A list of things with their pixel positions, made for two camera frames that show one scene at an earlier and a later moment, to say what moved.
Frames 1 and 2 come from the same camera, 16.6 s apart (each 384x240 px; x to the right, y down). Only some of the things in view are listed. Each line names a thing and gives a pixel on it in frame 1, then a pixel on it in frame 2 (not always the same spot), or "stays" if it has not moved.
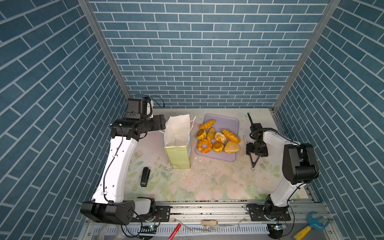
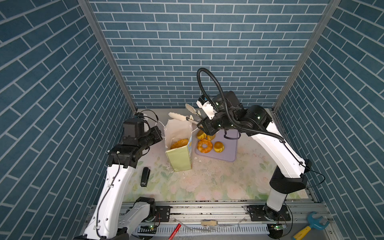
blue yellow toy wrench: [314, 223] stays
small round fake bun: [218, 147] stays
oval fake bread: [211, 133] stays
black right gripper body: [257, 149] -> [218, 122]
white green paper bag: [177, 141] stays
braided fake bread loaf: [231, 136] -> [181, 143]
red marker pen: [175, 231] stays
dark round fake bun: [201, 134] stays
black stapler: [145, 175] stays
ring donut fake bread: [204, 150] stays
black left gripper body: [153, 123] -> [149, 139]
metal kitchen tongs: [253, 163] -> [185, 118]
